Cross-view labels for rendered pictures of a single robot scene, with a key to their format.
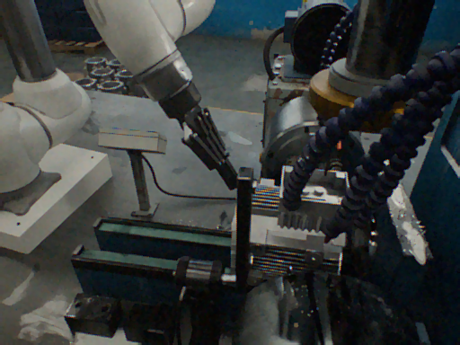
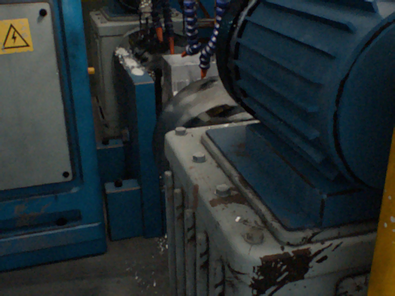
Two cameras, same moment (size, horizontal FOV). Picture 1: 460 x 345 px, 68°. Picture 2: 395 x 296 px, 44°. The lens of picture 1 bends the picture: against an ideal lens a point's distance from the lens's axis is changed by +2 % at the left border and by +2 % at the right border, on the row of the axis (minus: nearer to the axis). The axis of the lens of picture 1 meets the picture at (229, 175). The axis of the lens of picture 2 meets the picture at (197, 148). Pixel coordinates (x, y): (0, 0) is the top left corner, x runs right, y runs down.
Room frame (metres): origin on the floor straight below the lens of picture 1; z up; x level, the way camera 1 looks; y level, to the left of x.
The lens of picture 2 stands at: (1.45, -0.61, 1.40)
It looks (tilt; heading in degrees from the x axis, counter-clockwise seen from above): 24 degrees down; 154
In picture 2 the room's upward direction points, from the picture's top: 1 degrees counter-clockwise
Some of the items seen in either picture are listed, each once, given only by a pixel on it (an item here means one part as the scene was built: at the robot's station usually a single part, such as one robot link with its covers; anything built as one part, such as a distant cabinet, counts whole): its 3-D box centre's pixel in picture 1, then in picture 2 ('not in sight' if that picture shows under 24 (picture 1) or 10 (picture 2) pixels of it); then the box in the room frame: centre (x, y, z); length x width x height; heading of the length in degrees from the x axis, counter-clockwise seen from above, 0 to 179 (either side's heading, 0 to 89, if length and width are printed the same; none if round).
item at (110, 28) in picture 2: not in sight; (140, 66); (-0.10, -0.07, 0.99); 0.35 x 0.31 x 0.37; 170
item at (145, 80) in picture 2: (389, 260); (120, 140); (0.46, -0.32, 0.97); 0.30 x 0.11 x 0.34; 170
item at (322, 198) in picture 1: (312, 199); (193, 74); (0.49, -0.15, 1.11); 0.12 x 0.11 x 0.07; 79
